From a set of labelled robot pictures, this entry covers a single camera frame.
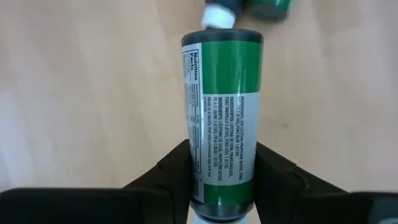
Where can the purple-tipped food colouring bottle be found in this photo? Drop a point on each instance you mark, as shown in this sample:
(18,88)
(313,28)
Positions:
(217,17)

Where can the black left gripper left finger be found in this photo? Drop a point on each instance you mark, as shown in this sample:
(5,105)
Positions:
(149,199)

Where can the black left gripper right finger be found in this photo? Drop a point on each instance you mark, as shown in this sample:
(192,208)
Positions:
(289,193)

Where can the green-labelled food colouring bottle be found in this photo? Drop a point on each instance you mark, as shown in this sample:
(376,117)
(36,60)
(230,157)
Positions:
(267,9)

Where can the green-tipped food colouring bottle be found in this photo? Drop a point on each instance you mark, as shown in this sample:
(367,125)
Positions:
(230,109)

